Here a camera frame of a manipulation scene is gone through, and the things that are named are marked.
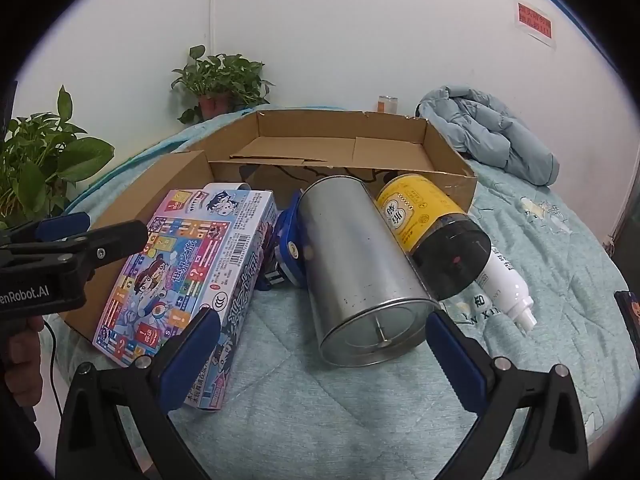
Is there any large-leaf potted plant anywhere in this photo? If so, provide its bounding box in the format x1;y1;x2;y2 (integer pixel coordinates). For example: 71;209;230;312
0;85;116;231

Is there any blue stapler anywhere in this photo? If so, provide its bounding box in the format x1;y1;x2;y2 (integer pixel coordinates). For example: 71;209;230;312
255;187;308;293

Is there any light teal quilted blanket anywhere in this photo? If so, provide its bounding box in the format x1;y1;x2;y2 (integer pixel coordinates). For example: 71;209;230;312
30;102;640;480

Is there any yellow label jar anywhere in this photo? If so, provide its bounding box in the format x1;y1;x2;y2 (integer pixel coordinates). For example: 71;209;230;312
375;172;493;303

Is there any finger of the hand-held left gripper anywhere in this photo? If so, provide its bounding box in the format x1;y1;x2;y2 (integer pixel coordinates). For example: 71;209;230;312
0;220;151;279
0;212;92;247

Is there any black cable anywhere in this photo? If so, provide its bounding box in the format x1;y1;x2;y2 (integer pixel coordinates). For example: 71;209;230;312
42;320;66;418

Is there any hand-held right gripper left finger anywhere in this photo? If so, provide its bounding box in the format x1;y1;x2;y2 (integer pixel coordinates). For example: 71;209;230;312
56;306;223;480

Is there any person's left hand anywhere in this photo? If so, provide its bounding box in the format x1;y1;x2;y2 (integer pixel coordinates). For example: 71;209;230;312
0;315;46;409

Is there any red wall sign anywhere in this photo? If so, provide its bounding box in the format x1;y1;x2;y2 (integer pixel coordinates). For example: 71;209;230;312
515;2;558;51

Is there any colourful board game box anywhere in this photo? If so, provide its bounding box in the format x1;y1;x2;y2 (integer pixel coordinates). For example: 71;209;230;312
92;183;279;413

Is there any silver metal tin can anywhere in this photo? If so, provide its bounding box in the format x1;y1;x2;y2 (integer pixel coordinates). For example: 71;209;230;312
298;175;441;368

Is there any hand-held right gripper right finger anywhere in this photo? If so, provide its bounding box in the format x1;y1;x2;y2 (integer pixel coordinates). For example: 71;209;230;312
424;310;590;480

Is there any white wall conduit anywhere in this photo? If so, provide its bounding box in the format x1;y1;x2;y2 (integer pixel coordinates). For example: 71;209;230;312
207;0;221;56

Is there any white spray bottle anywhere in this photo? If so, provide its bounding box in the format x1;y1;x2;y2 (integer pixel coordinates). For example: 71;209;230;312
477;245;538;333

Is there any brown cardboard box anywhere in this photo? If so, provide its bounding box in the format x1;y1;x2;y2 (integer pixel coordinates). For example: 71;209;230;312
60;108;478;341

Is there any light blue puffer jacket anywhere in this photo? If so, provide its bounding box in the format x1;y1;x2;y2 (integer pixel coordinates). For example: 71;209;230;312
415;86;561;187

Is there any small-leaf potted plant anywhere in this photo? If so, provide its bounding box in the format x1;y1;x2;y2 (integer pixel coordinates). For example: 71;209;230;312
170;45;276;126

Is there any dark printed box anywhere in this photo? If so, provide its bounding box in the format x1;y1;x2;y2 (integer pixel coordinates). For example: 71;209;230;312
614;290;640;346

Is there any person's left forearm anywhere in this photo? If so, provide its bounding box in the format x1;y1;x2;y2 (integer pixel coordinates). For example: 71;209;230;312
0;390;41;461

